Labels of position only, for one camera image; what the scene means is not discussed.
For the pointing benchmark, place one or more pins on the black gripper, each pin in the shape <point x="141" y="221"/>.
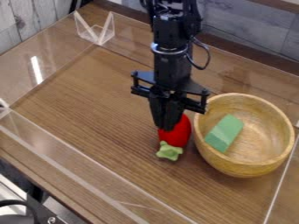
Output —
<point x="171" y="77"/>

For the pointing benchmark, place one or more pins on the red plush strawberry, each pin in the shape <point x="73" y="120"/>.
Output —
<point x="175" y="139"/>

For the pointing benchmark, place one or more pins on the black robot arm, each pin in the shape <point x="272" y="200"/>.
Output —
<point x="175" y="23"/>

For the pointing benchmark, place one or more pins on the green block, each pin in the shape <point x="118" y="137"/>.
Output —
<point x="223" y="133"/>

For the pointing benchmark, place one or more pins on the wooden bowl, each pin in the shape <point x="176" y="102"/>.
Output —
<point x="261" y="145"/>

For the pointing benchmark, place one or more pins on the black table clamp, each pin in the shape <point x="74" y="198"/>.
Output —
<point x="36" y="214"/>

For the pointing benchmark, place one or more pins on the clear acrylic corner bracket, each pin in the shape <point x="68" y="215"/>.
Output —
<point x="94" y="34"/>

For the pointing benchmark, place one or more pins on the clear acrylic tray wall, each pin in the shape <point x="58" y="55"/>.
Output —
<point x="100" y="196"/>

